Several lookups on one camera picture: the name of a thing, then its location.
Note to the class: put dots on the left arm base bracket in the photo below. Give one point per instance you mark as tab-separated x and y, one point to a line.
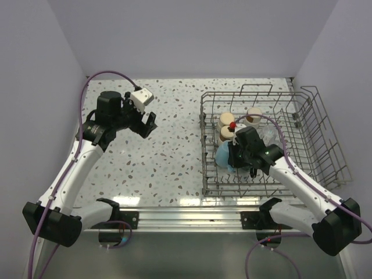
131	217

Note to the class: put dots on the beige cup rear left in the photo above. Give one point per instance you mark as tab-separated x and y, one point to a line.
224	120

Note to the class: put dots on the aluminium mounting rail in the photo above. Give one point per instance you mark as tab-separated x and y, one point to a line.
189	216

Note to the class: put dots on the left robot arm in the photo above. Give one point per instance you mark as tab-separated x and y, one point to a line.
52	217

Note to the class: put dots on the light blue mug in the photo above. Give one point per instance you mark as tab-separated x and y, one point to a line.
222	156

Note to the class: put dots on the grey wire dish rack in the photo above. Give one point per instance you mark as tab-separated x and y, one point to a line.
308	134

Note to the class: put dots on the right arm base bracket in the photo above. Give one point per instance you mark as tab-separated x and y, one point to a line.
250	220

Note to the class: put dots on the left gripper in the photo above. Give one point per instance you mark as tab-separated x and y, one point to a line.
143	129

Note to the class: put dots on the beige cup front left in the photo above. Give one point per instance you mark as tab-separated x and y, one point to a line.
225	135

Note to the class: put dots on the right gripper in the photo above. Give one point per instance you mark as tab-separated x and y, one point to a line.
233	161

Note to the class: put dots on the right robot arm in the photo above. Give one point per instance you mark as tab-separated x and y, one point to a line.
332	222

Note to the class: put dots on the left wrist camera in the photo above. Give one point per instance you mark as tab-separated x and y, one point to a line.
141	99

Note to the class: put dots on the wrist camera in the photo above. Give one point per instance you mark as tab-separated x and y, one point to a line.
141	99
234	128

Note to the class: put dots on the clear glass right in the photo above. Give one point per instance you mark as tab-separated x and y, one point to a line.
268	134

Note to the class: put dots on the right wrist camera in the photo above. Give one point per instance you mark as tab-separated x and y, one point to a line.
234	128

